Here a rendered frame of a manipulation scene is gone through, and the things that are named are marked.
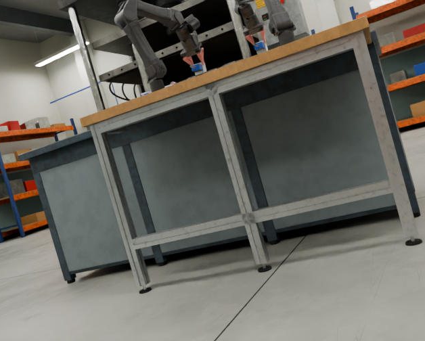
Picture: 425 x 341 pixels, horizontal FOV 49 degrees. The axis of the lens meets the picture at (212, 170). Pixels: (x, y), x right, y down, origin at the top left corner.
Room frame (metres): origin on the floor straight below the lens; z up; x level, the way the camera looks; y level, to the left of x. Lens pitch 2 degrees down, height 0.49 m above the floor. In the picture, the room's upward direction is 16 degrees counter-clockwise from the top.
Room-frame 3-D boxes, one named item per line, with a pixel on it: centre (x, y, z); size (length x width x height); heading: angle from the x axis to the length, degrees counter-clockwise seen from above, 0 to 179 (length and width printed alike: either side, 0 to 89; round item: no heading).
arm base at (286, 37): (1.84, -0.43, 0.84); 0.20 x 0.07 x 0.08; 69
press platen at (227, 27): (3.56, -0.03, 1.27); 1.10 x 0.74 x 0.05; 67
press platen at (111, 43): (3.57, -0.04, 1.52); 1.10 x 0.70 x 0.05; 67
